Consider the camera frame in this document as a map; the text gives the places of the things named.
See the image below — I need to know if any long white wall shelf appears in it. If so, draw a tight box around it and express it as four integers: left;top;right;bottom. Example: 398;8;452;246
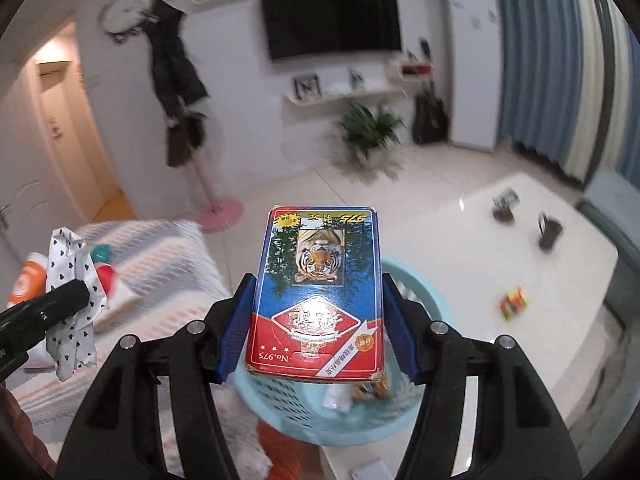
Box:
284;84;407;108

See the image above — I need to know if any blue sofa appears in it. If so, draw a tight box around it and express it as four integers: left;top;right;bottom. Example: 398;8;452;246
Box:
575;170;640;313

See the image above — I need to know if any orange plastic bag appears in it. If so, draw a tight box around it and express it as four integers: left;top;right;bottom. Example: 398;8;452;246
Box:
9;252;52;307

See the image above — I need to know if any cream inner door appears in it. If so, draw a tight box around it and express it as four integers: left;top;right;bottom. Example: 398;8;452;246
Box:
36;60;123;213

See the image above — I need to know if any black guitar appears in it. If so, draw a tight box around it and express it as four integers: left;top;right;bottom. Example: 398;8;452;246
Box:
411;85;450;145

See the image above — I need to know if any black mug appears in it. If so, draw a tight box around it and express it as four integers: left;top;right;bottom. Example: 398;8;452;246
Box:
537;212;564;254

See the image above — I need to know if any black wall television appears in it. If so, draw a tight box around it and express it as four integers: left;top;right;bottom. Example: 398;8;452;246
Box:
257;0;404;64

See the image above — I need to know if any tiger print card box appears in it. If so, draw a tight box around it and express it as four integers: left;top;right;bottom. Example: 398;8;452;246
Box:
245;205;389;384

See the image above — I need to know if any light blue plastic basket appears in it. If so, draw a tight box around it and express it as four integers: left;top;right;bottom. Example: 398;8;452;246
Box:
232;255;454;449

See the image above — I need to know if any red and white wrapper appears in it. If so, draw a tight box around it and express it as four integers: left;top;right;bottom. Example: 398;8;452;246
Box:
92;244;142;312

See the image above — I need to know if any white strapped bag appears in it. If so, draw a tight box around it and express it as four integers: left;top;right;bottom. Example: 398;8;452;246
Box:
97;0;151;44

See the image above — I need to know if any pink coat rack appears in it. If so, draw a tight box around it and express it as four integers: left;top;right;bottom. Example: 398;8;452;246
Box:
125;0;245;234

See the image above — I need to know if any black coat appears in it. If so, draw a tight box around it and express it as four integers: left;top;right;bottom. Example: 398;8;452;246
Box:
145;0;209;117

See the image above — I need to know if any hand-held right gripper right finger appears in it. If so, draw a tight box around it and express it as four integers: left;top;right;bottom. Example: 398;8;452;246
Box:
381;271;583;480

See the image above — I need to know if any white refrigerator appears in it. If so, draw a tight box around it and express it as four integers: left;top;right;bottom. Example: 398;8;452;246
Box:
442;0;504;152

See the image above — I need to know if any white heart-patterned cloth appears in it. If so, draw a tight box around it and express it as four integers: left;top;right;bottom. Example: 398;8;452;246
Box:
45;227;110;382

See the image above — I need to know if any blue striped curtain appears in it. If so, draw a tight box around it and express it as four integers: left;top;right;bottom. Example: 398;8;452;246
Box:
470;0;640;187

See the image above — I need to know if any white door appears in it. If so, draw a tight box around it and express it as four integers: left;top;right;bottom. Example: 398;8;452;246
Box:
0;80;57;243

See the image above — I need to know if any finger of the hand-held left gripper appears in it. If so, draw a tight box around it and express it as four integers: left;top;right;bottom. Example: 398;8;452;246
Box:
0;280;90;347

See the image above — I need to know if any striped crochet sofa blanket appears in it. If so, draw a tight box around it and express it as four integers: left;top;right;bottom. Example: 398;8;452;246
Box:
0;220;281;480

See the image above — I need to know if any black picture frame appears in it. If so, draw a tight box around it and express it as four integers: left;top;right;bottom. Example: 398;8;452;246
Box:
292;74;321;100

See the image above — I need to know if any green potted plant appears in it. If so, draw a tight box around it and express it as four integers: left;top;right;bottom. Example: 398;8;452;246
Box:
339;102;405;165

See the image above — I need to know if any white red wall shelf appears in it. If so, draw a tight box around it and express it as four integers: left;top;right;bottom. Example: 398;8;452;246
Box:
389;57;434;87

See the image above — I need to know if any brown handbag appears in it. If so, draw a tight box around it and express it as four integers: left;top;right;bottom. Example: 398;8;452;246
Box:
166;110;209;169

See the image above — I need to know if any colourful puzzle cube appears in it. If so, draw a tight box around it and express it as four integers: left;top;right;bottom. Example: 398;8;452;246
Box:
499;285;531;320

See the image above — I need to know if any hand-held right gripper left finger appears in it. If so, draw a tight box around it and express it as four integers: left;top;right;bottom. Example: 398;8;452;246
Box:
54;272;258;480

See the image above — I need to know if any clear plastic bag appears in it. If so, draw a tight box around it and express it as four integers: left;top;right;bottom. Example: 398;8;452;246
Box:
322;385;362;414

